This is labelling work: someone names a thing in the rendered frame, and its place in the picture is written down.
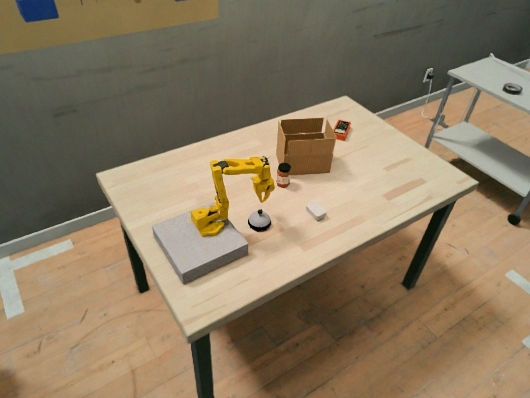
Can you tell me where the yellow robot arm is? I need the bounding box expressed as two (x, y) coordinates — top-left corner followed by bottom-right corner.
(192, 157), (271, 237)

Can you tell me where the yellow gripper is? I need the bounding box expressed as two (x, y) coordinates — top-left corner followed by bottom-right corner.
(250, 176), (275, 203)

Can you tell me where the orange jar with black lid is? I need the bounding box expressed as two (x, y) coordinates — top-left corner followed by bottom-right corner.
(276, 163), (291, 188)

